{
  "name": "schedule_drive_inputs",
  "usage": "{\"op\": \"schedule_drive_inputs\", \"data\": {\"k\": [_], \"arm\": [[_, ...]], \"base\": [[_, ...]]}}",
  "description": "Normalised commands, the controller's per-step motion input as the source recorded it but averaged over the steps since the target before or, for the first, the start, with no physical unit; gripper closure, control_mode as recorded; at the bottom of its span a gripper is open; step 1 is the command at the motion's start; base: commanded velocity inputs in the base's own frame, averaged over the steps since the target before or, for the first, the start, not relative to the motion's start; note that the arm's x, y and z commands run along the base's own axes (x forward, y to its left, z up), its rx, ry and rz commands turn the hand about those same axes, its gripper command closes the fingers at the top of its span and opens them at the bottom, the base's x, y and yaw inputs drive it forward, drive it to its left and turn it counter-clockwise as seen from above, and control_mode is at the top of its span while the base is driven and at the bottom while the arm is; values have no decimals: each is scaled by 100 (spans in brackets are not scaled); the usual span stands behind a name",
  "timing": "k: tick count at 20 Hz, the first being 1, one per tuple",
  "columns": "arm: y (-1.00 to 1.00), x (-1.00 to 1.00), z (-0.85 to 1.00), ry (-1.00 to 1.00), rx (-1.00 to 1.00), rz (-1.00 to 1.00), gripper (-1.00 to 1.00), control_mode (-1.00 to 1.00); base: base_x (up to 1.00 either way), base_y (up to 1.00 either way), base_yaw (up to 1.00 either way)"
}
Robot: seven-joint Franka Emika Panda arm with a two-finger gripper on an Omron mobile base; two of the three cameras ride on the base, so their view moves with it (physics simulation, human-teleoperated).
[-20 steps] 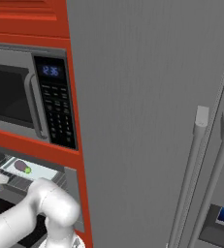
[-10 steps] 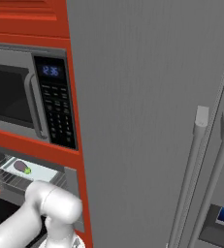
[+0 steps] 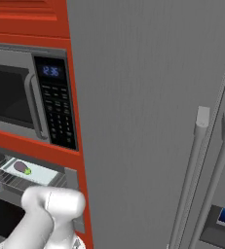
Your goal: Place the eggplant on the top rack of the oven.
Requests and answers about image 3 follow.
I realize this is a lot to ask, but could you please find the grey fridge door handle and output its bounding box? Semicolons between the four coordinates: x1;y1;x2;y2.
168;105;211;249
187;109;225;249

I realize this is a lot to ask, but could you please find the wire oven rack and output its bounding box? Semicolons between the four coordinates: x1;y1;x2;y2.
0;160;68;196

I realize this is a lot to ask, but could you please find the black oven door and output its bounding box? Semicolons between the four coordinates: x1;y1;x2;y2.
0;197;26;241

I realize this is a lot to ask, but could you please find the red appliance cabinet frame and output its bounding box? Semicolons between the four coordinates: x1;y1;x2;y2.
0;31;94;249

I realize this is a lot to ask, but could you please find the grey microwave oven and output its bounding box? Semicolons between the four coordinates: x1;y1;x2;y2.
0;42;80;152

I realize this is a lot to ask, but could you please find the red cupboard door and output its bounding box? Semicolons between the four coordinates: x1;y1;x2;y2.
0;0;70;39

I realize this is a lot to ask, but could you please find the plain grey fridge door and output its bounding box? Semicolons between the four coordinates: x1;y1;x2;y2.
66;0;225;249

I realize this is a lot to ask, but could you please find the purple eggplant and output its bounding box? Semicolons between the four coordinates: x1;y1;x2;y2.
13;160;33;176

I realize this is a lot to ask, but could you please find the pale baking tray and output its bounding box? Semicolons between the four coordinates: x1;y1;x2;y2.
0;156;60;187

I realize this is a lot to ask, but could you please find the grey microwave door handle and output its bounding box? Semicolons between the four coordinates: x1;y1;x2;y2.
23;72;51;142

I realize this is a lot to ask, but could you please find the dark fridge water dispenser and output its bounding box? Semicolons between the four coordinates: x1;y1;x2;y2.
199;180;225;249

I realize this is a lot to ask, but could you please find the grey built-in oven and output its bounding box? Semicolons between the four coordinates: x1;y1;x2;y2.
0;143;87;235

